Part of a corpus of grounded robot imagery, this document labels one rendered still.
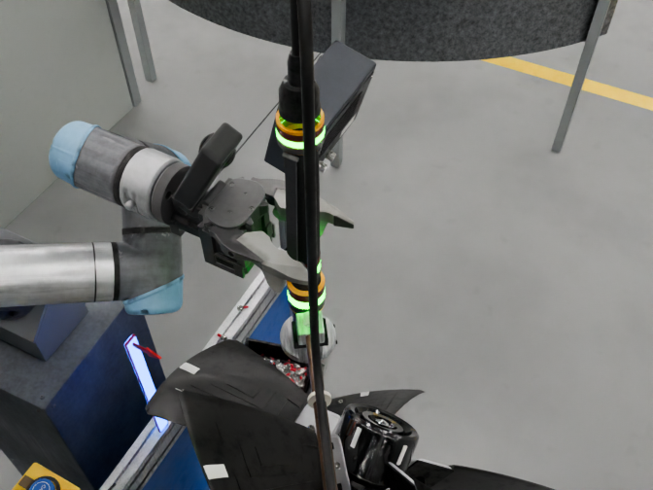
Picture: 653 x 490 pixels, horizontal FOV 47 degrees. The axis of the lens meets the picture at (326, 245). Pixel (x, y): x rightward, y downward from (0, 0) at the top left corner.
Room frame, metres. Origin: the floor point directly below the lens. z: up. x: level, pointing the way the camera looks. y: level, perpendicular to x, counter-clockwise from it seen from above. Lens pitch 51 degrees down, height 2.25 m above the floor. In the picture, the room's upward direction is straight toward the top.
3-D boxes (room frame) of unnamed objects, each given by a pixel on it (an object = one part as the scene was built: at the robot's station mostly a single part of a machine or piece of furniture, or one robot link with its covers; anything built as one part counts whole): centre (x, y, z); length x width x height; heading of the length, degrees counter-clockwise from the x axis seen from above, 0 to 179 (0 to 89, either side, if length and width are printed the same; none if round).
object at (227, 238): (0.50, 0.09, 1.66); 0.09 x 0.05 x 0.02; 42
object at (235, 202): (0.55, 0.12, 1.63); 0.12 x 0.08 x 0.09; 62
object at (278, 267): (0.47, 0.05, 1.64); 0.09 x 0.03 x 0.06; 42
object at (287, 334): (0.49, 0.02, 1.50); 0.09 x 0.07 x 0.10; 7
